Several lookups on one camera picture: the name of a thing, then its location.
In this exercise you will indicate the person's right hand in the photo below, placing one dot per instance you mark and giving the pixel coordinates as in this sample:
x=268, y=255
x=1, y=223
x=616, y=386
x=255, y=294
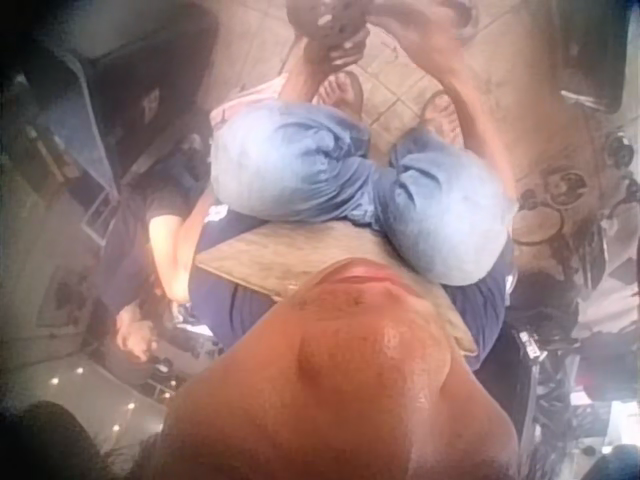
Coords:
x=400, y=22

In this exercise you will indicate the person's left hand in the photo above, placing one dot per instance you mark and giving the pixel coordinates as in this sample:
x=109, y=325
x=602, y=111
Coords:
x=337, y=50

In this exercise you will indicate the dark round metal part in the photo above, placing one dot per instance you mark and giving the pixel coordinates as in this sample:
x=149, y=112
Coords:
x=325, y=17

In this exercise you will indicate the pink cloth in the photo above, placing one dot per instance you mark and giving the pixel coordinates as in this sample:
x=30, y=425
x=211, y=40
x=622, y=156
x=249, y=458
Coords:
x=240, y=102

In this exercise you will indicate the person's legs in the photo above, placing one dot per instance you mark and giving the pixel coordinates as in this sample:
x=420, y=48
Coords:
x=285, y=160

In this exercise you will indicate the wooden board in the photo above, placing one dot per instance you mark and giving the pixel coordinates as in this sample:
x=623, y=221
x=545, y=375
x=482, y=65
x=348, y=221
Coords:
x=250, y=255

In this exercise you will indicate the black and blue machine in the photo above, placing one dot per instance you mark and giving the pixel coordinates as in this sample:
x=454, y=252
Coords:
x=125, y=85

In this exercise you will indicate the heap of wheels and parts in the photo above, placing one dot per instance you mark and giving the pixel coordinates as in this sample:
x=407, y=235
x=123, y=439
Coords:
x=565, y=190

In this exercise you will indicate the black metal frame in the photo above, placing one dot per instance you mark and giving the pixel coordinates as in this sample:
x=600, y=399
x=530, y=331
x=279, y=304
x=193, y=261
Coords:
x=550, y=360

